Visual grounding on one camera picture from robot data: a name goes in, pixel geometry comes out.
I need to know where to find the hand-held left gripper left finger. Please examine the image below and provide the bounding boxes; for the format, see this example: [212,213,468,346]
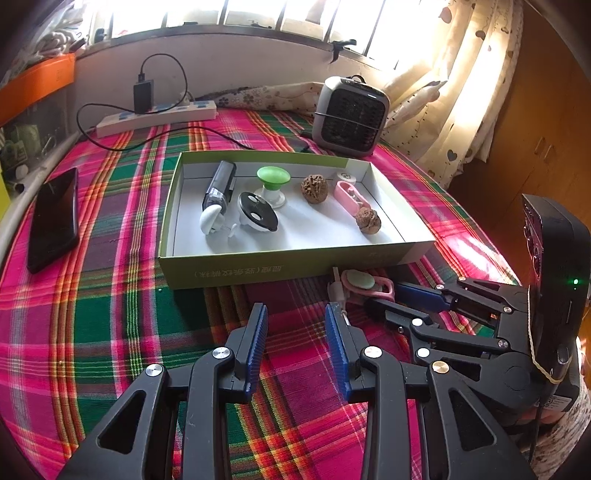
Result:
[58,302,269,480]

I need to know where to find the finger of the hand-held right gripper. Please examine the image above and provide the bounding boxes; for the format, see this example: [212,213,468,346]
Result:
[394,276,532,328]
[365,299,511,371]

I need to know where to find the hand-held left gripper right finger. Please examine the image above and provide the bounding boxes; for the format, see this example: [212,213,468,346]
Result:
[324,302,539,480]

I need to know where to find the white charging cable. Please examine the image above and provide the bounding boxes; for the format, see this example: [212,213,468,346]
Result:
[327,267,352,326]

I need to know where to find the pink holder with mint oval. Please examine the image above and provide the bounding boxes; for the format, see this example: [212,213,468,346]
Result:
[339,270,395,305]

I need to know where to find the green and white cardboard box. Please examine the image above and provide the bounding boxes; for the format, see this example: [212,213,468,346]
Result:
[158,151,437,291]

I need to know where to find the brown walnut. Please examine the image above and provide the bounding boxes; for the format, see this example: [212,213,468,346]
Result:
[301,174,329,202]
[355,208,382,235]

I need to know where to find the pink clip holder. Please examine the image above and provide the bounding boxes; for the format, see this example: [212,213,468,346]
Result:
[333,181,371,217]

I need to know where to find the white suction cup hook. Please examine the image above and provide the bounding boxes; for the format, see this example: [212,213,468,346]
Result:
[198,205,225,235]

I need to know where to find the black oval dotted suction holder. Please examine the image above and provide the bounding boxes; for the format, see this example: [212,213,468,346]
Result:
[237,191,280,234]

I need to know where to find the green suction cup hook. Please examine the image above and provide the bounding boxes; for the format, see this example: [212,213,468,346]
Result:
[256,166,293,208]

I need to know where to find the person's right forearm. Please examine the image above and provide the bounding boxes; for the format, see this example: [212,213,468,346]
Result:
[517,411,585,467]

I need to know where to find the wooden cabinet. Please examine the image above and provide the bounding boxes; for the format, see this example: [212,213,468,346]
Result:
[450,0,591,278]

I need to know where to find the plaid blanket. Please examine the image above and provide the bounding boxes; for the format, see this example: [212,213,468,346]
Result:
[0,106,522,480]

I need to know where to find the black and silver flashlight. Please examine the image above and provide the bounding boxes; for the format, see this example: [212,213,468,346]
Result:
[202,161,238,214]

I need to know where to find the cream heart print curtain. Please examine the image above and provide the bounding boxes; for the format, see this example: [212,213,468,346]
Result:
[379,0,527,176]

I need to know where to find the grey portable heater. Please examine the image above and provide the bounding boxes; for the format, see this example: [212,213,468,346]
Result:
[311,75,391,158]

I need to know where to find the black smartphone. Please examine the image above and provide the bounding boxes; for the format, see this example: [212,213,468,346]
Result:
[27,167,80,274]

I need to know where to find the white power strip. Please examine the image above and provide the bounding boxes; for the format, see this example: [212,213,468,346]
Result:
[96,99,218,138]

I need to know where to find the floral pillow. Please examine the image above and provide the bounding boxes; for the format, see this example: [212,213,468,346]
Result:
[191,82,326,112]

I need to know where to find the black charger adapter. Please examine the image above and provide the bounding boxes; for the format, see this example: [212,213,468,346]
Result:
[133,69,155,114]

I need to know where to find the window with bars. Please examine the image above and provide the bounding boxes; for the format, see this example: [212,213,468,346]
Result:
[88,0,444,61]

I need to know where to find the black window handle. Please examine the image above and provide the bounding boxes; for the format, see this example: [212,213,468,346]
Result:
[331,39,358,63]

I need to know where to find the black charger cable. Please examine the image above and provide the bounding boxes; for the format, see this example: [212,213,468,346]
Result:
[76,53,315,153]

